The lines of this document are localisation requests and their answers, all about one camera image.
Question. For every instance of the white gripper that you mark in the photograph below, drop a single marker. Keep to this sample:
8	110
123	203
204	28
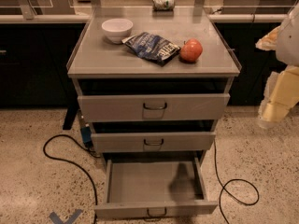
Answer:
289	42

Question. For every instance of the grey bottom drawer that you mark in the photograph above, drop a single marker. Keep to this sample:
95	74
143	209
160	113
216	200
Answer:
165	187

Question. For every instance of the grey drawer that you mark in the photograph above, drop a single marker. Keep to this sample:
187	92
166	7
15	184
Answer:
165	187
152	142
152	107

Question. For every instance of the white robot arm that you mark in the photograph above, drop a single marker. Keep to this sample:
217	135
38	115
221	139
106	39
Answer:
281	92

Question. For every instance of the grey middle drawer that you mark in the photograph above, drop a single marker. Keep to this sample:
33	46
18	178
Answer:
152	142

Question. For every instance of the grey drawer cabinet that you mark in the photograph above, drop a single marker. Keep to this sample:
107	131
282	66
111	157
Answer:
103	68

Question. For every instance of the grey top drawer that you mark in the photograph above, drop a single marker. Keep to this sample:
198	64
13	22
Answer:
152	107

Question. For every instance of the red apple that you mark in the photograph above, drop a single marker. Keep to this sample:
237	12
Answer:
191	51

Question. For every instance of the blue chip bag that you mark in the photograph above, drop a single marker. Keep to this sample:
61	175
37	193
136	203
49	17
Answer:
153	48

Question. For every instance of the crumpled white green can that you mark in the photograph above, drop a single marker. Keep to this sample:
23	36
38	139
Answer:
163	5

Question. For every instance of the white ceramic bowl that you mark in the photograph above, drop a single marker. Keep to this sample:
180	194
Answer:
115	30

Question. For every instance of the blue power adapter box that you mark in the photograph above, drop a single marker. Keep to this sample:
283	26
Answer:
86	136

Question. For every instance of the dark lab counter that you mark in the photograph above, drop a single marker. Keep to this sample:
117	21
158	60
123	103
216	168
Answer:
33	62

